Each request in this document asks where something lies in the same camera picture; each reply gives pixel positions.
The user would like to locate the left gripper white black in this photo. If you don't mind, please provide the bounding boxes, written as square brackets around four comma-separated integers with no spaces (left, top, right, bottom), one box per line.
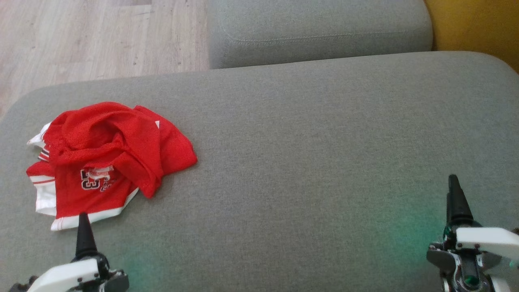
[26,212,129,292]

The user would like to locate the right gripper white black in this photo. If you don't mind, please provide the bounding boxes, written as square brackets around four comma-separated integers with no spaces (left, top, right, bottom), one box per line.
[426,174,519,292]

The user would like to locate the red basketball jersey white sleeves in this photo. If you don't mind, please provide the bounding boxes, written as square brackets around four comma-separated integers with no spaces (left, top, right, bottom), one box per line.
[26,105,198,215]

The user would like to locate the grey sofa seat cushion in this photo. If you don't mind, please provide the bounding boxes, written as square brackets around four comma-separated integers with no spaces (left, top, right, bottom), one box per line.
[0,51,519,292]

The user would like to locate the grey sofa back cushion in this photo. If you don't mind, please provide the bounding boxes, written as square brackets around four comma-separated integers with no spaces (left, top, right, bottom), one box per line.
[208,0,433,69]

